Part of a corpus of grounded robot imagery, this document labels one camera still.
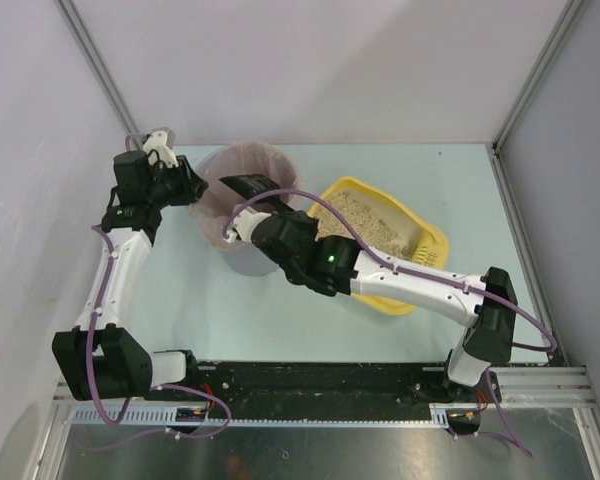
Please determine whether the black slotted litter scoop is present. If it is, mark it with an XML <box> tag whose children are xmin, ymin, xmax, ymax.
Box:
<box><xmin>220</xmin><ymin>174</ymin><xmax>294</xmax><ymax>214</ymax></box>

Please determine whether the grey trash bin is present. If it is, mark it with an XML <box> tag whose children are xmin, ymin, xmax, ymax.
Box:
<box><xmin>197</xmin><ymin>147</ymin><xmax>306</xmax><ymax>277</ymax></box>

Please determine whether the yellow litter box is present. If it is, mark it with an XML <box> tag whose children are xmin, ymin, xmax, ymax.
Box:
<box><xmin>307</xmin><ymin>175</ymin><xmax>451</xmax><ymax>317</ymax></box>

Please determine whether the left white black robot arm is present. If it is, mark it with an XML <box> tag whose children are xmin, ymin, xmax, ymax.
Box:
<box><xmin>52</xmin><ymin>150</ymin><xmax>208</xmax><ymax>401</ymax></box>

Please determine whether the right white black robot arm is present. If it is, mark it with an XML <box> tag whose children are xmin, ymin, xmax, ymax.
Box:
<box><xmin>235</xmin><ymin>211</ymin><xmax>518</xmax><ymax>396</ymax></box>

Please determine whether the beige cat litter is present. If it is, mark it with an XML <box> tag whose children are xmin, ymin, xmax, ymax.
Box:
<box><xmin>311</xmin><ymin>191</ymin><xmax>413</xmax><ymax>260</ymax></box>

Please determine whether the pink plastic bin liner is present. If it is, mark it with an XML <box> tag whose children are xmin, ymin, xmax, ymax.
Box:
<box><xmin>189</xmin><ymin>141</ymin><xmax>300</xmax><ymax>251</ymax></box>

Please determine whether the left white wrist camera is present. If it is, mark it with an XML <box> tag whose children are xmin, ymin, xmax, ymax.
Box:
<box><xmin>142</xmin><ymin>127</ymin><xmax>178</xmax><ymax>168</ymax></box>

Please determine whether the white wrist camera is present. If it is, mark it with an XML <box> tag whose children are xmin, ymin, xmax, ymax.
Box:
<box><xmin>142</xmin><ymin>127</ymin><xmax>178</xmax><ymax>168</ymax></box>
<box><xmin>223</xmin><ymin>205</ymin><xmax>271</xmax><ymax>244</ymax></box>

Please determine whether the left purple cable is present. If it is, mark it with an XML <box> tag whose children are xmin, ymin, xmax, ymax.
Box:
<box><xmin>85</xmin><ymin>133</ymin><xmax>146</xmax><ymax>426</ymax></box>

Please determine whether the purple cable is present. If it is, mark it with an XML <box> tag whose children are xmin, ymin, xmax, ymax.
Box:
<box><xmin>222</xmin><ymin>188</ymin><xmax>559</xmax><ymax>352</ymax></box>
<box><xmin>85</xmin><ymin>133</ymin><xmax>146</xmax><ymax>426</ymax></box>

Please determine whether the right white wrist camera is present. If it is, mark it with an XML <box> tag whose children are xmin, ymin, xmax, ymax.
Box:
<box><xmin>223</xmin><ymin>205</ymin><xmax>271</xmax><ymax>244</ymax></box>

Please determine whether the left aluminium frame post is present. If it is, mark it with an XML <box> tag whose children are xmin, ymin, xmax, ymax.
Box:
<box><xmin>53</xmin><ymin>0</ymin><xmax>141</xmax><ymax>148</ymax></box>

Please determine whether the aluminium frame post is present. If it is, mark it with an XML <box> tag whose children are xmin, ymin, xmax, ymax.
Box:
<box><xmin>53</xmin><ymin>0</ymin><xmax>141</xmax><ymax>148</ymax></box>
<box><xmin>492</xmin><ymin>0</ymin><xmax>590</xmax><ymax>153</ymax></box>

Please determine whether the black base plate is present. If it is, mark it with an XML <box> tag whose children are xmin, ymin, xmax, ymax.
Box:
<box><xmin>144</xmin><ymin>359</ymin><xmax>504</xmax><ymax>421</ymax></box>

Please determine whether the grey slotted cable duct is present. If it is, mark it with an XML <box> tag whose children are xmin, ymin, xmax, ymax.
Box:
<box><xmin>72</xmin><ymin>403</ymin><xmax>474</xmax><ymax>427</ymax></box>

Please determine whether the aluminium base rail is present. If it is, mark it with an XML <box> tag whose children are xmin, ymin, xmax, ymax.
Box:
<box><xmin>493</xmin><ymin>367</ymin><xmax>597</xmax><ymax>409</ymax></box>

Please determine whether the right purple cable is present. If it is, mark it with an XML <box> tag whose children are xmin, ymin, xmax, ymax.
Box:
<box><xmin>222</xmin><ymin>188</ymin><xmax>559</xmax><ymax>352</ymax></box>

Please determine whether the right aluminium frame post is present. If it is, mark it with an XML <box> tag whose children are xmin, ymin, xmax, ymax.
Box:
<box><xmin>492</xmin><ymin>0</ymin><xmax>590</xmax><ymax>153</ymax></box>

